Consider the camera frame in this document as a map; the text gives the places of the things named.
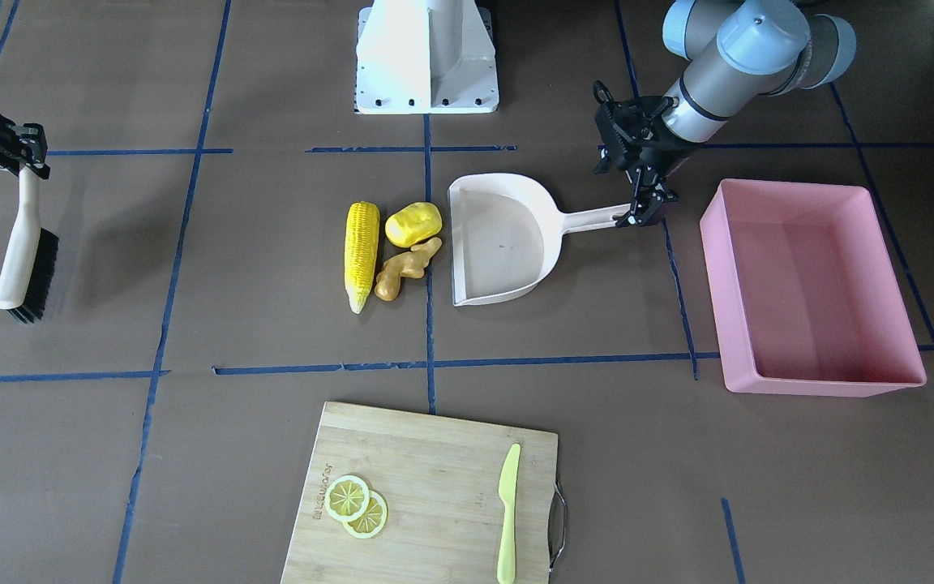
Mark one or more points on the yellow-green plastic knife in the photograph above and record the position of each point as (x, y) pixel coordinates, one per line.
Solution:
(506, 558)

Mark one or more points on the beige hand brush black bristles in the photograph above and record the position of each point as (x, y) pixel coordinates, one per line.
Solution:
(29, 262)

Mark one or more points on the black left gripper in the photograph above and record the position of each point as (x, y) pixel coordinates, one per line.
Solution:
(665, 159)

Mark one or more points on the beige plastic dustpan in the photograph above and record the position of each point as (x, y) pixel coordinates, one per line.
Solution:
(506, 235)

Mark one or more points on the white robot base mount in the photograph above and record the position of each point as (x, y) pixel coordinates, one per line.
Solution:
(425, 57)

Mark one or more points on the bamboo cutting board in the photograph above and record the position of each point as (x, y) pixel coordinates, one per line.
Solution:
(439, 477)

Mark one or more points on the pink plastic bin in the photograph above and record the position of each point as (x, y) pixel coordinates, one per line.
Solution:
(805, 298)

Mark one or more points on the lemon slice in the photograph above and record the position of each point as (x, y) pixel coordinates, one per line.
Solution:
(371, 521)
(346, 498)

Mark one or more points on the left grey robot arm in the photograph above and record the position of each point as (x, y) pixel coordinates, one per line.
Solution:
(734, 52)

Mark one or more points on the yellow toy corn cob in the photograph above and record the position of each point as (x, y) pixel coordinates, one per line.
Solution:
(360, 253)

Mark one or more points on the yellow toy potato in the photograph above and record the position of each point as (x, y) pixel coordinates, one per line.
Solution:
(413, 224)

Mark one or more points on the brown toy ginger root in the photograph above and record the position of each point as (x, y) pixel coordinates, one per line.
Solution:
(411, 264)

